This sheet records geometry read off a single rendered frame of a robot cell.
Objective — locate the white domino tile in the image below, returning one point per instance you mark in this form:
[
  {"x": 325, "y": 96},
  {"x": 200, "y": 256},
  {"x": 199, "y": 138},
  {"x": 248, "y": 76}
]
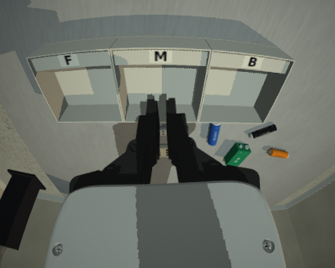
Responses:
[{"x": 163, "y": 151}]

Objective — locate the blue battery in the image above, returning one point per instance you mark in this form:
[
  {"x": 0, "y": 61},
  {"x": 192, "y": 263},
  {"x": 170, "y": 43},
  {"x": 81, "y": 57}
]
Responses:
[{"x": 213, "y": 133}]

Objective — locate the orange battery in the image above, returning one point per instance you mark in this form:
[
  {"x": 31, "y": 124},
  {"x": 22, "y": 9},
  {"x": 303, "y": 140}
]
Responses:
[{"x": 278, "y": 153}]

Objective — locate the blue usb stick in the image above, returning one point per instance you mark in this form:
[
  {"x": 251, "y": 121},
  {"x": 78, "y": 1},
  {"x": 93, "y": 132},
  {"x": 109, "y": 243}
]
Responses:
[{"x": 163, "y": 131}]

